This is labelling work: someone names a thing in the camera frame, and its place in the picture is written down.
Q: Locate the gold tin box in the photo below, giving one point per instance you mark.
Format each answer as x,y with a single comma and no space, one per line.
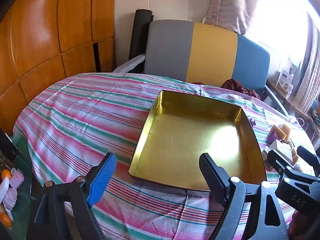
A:
190,140

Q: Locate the black rolled mat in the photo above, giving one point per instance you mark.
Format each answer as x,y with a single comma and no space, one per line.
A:
137,30

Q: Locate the white cardboard box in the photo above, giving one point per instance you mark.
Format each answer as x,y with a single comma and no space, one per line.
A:
285,78

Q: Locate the dark red cloth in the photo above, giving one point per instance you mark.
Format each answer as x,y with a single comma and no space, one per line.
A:
235,85

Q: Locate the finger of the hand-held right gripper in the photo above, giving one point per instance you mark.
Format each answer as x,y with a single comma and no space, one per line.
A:
276,158
310,158

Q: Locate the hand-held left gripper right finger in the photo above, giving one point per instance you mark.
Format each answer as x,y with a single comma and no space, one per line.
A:
212,177

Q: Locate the pink striped packet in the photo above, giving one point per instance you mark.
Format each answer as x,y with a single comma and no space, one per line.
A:
10,198
17,180

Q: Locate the yellow sponge block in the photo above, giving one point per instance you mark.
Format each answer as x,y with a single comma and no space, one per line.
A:
295,155
287,131
276,131

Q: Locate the purple snack wrapper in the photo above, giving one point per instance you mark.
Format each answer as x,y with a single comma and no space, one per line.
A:
271,137

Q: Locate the striped pink green bedsheet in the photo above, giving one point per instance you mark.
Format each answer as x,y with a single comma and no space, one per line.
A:
75,120

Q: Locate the grey yellow blue armchair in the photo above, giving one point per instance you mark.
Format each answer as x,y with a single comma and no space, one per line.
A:
170,50

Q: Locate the wooden side table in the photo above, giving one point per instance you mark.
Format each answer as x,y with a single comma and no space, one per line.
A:
287,98

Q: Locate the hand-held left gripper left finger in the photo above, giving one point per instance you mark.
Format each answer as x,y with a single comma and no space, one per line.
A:
102,177

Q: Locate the cracker packet yellow label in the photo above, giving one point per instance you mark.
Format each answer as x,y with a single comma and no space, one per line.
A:
280,146

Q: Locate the wooden wardrobe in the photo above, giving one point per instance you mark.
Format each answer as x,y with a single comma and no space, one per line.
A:
37,30

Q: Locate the small orange fruit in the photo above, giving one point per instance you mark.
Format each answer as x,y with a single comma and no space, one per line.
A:
5,219
6,175

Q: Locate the striped beige curtain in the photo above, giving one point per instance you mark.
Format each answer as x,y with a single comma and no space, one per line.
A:
308,67

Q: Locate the pale floral hanging cloth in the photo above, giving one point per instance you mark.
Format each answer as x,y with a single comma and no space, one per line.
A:
230,5

